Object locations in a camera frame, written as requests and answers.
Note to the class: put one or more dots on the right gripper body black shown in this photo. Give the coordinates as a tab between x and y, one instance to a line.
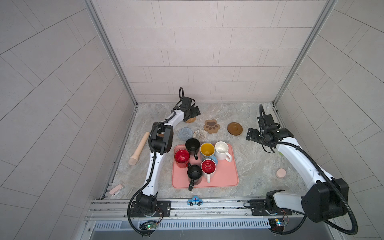
256	135

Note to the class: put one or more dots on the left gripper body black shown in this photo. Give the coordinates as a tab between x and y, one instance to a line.
190	112

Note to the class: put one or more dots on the woven rattan round coaster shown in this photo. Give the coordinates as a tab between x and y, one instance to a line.
191	120

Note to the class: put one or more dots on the grey-blue woven round coaster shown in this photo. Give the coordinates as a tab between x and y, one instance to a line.
185	134

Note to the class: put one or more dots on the paw shaped cork coaster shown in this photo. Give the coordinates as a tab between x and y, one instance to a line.
211	126

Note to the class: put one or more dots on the multicolour woven round coaster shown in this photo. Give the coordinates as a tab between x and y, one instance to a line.
201	135

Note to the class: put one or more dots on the brown wooden coaster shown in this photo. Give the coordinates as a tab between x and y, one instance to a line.
235	129

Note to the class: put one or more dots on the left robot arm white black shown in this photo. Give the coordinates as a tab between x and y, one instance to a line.
160	142

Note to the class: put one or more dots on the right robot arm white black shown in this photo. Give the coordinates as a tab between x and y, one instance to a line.
327	197

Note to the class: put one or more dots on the black mug rear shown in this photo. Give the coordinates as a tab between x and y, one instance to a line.
193	146

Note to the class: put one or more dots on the black mug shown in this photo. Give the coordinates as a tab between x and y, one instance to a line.
195	175
193	146

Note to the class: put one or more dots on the pink round disc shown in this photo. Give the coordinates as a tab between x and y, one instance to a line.
281	173

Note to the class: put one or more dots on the yellow inside mug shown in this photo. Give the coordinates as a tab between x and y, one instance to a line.
207	151

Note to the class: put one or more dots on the red mug left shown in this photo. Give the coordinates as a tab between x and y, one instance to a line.
182	158

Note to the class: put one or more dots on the pink rectangular tray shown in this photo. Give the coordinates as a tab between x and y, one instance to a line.
226	175

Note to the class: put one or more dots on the white mug red inside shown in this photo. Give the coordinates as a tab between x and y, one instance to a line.
208	167

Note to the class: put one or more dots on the black mug front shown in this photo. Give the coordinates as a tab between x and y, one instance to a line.
195	175

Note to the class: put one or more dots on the wooden rolling pin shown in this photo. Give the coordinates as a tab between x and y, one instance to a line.
135	157

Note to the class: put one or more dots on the ventilation grille strip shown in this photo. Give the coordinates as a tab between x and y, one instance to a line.
202	224

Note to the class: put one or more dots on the right circuit board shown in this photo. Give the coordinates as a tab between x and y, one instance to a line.
277	224

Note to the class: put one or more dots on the circuit board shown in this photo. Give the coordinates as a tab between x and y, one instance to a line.
149	225
277	224

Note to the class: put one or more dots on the blue toy car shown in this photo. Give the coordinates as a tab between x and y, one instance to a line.
195	201

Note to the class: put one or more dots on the pink eraser block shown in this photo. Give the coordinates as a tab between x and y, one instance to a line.
116	190

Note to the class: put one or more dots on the left circuit board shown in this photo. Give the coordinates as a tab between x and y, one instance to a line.
149	225

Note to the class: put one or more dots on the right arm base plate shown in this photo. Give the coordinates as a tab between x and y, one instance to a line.
258	207

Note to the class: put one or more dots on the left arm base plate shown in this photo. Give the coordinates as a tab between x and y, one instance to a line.
163	208

